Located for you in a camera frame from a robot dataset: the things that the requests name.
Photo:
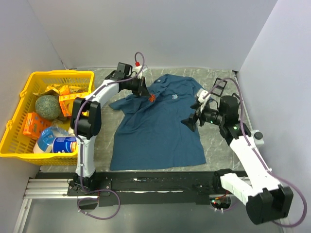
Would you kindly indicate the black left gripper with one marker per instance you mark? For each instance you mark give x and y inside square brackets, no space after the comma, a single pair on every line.
[142,88]

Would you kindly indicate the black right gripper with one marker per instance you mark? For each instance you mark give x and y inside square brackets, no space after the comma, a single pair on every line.
[190,122]

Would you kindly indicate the blue t-shirt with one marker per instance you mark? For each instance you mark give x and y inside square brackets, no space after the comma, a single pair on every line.
[151,135]

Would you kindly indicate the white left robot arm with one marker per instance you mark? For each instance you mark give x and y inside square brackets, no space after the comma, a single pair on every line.
[86,118]

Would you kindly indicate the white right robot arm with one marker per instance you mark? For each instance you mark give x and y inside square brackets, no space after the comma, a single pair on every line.
[265,198]

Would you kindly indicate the orange cracker box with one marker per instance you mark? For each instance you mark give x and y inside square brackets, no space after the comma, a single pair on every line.
[66,102]

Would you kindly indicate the yellow snack bag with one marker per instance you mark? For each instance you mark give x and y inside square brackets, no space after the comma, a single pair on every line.
[57,90]

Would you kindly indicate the green melon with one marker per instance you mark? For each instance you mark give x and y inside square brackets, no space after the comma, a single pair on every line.
[48,107]

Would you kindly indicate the white blue bottle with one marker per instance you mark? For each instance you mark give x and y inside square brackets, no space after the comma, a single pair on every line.
[46,139]

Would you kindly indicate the orange snack box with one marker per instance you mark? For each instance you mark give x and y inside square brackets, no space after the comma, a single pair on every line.
[34,125]

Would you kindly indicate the yellow plastic basket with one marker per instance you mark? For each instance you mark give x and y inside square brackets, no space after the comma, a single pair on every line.
[14,143]

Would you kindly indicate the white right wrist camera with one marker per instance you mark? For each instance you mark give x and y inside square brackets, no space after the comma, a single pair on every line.
[202,96]

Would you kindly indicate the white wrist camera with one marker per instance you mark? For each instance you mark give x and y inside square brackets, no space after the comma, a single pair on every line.
[139,70]
[202,96]

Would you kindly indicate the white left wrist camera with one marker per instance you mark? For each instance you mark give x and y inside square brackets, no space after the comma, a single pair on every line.
[139,70]

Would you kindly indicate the black frame near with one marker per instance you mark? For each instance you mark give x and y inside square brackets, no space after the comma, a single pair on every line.
[237,97]

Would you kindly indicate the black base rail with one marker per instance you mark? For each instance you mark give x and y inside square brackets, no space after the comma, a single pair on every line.
[149,187]

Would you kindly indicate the aluminium frame rail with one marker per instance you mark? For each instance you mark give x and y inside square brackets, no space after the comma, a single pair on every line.
[55,186]

